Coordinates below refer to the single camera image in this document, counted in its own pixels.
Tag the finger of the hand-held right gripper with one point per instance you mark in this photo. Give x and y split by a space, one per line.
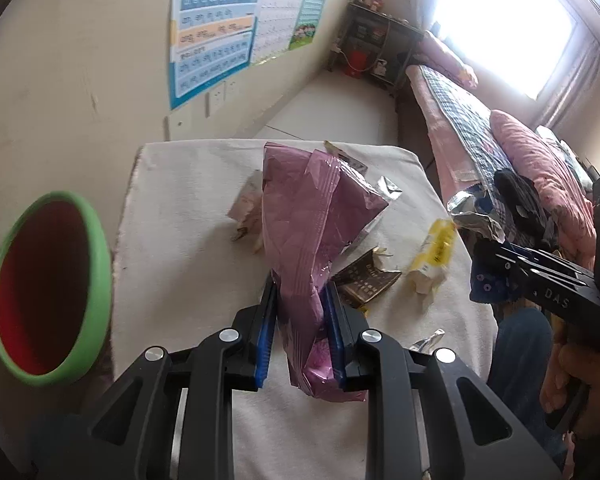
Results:
505 260

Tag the pink floral quilt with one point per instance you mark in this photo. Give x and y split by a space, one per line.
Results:
535 155

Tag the green bordered wall poster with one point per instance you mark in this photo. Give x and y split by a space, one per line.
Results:
312 5

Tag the silver wrapper scrap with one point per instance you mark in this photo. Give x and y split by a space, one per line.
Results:
425 342

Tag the white cloth covered table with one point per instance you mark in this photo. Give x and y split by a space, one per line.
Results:
180 210

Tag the black cloth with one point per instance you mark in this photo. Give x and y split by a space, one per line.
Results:
522 195

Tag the white printed wrapper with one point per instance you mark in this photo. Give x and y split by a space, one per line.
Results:
352 161

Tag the blue chart wall poster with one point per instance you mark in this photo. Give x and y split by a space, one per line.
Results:
212 35

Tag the yellow wrapper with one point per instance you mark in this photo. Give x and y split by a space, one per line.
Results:
435 252

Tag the blue floral cloth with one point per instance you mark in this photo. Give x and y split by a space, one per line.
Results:
487 285

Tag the red bin with green rim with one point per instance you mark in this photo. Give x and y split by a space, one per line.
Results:
45 285

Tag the small silver foil wrapper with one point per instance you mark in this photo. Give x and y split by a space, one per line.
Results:
389 190

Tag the pink beige wrapper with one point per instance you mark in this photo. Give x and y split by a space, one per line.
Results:
245 205

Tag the window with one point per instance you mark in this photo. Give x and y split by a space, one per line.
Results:
505 20

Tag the white chart wall poster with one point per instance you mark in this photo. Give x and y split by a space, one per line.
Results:
280 10

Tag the bed with plaid blanket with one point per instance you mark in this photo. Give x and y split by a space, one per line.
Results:
455 120

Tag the white wall socket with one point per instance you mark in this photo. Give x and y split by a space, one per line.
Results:
180 124
215 101

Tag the person's right leg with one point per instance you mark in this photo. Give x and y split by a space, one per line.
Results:
520 350

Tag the purple snack bag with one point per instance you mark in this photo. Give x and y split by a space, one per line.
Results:
300 220

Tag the pink pillow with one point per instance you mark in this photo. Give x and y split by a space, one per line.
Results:
447 55

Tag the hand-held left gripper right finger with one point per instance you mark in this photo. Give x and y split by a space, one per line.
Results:
336 345

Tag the dark metal shelf rack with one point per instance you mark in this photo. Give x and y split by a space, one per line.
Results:
395 45

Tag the brown wrapper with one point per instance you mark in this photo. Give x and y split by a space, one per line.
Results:
367 280

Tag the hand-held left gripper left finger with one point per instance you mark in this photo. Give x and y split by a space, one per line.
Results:
264 345

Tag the red bucket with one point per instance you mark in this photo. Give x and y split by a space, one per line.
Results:
358 62

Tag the pale curtain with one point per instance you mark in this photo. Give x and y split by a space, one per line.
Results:
575 80

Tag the large silver wrapper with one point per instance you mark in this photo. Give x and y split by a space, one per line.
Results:
472 212

